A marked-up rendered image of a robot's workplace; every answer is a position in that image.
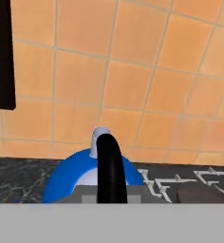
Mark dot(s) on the black hob with white grates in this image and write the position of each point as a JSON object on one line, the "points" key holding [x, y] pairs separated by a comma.
{"points": [[193, 186]]}

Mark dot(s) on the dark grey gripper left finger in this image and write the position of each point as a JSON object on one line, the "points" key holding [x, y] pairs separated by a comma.
{"points": [[85, 192]]}

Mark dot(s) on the dark brown wall cupboard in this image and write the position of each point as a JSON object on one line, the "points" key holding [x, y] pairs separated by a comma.
{"points": [[2, 53]]}

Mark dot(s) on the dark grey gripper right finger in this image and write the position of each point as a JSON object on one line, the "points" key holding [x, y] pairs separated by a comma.
{"points": [[136, 191]]}

